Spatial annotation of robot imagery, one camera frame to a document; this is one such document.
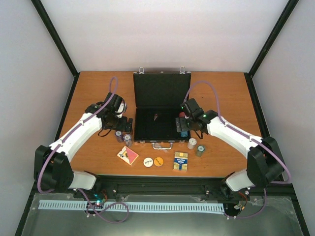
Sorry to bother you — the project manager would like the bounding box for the blue poker chip stack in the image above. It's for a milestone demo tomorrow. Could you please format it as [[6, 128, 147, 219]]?
[[181, 131, 188, 138]]

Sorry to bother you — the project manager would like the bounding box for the white poker chip stack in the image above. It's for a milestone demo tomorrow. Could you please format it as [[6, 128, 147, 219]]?
[[187, 138, 197, 149]]

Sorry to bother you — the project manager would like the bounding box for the green poker chip stack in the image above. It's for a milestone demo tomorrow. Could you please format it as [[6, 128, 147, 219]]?
[[195, 145, 205, 157]]

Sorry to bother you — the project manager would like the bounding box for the red playing card deck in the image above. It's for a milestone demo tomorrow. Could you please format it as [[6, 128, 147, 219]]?
[[117, 146, 139, 165]]

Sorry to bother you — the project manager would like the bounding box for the blue playing card deck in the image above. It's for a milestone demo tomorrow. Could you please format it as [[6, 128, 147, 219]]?
[[173, 151, 188, 171]]

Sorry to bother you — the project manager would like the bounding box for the orange blind button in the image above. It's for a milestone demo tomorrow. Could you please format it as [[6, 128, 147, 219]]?
[[154, 157, 164, 167]]

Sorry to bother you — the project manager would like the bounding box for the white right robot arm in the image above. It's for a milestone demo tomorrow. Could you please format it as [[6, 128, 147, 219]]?
[[176, 98, 287, 192]]

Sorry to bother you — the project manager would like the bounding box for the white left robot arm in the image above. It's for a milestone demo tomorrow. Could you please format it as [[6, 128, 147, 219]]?
[[34, 92, 133, 198]]

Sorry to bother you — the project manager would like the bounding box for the black poker set case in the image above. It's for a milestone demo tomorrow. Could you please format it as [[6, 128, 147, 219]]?
[[133, 66, 191, 148]]

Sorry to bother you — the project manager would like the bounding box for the purple poker chip stack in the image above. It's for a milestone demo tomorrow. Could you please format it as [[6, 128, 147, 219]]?
[[115, 131, 124, 143]]

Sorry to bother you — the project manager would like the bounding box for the clear wrapped chip stack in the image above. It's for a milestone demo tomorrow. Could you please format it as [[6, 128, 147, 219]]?
[[123, 134, 132, 147]]

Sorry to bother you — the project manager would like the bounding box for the white dealer button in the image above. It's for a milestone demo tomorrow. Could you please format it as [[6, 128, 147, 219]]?
[[143, 157, 154, 168]]

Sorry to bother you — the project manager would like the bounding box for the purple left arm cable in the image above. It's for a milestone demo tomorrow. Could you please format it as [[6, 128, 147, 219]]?
[[36, 76, 130, 224]]

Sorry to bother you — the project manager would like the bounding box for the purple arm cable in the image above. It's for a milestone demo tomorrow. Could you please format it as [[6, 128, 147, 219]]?
[[183, 80, 292, 220], [36, 76, 130, 224]]

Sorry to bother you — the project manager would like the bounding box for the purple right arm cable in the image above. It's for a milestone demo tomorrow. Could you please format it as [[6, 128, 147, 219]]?
[[183, 80, 292, 220]]

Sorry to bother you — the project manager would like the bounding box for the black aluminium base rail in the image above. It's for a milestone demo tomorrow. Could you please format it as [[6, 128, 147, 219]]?
[[31, 174, 296, 204]]

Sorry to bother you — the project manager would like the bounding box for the light blue cable duct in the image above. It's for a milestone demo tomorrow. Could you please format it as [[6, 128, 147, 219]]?
[[38, 200, 224, 214]]

